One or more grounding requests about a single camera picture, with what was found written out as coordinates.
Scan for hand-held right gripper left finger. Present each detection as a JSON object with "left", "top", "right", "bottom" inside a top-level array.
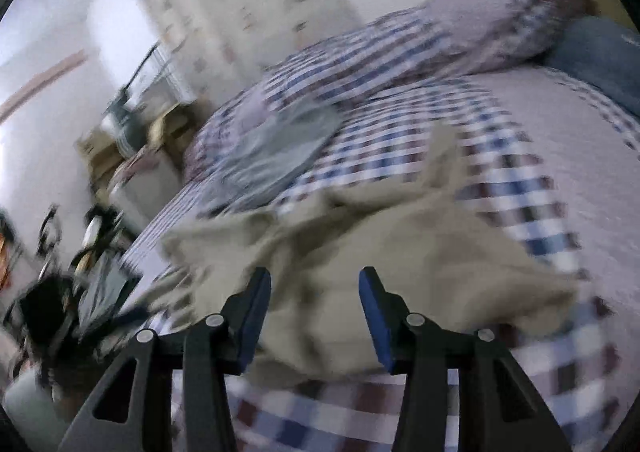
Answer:
[{"left": 57, "top": 266, "right": 273, "bottom": 452}]

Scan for beige garment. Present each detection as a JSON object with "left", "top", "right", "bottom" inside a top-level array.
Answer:
[{"left": 135, "top": 124, "right": 581, "bottom": 383}]

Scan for pale pink cloth bundle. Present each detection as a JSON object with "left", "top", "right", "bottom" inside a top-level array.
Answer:
[{"left": 107, "top": 144, "right": 183, "bottom": 233}]

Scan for checkered bed cover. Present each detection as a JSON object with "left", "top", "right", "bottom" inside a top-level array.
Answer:
[{"left": 120, "top": 67, "right": 640, "bottom": 452}]

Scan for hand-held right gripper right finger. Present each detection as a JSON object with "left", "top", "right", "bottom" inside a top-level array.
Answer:
[{"left": 358, "top": 266, "right": 573, "bottom": 452}]

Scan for blue pillow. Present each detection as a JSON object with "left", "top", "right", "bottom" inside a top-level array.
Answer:
[{"left": 545, "top": 14, "right": 640, "bottom": 118}]

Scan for checkered rolled quilt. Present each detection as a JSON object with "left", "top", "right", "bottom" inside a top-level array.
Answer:
[{"left": 182, "top": 0, "right": 596, "bottom": 183}]

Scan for grey folded clothes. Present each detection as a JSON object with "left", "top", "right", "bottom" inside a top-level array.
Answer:
[{"left": 200, "top": 97, "right": 346, "bottom": 218}]

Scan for grey-green rounded object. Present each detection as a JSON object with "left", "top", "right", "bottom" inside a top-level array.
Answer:
[{"left": 105, "top": 87, "right": 151, "bottom": 155}]

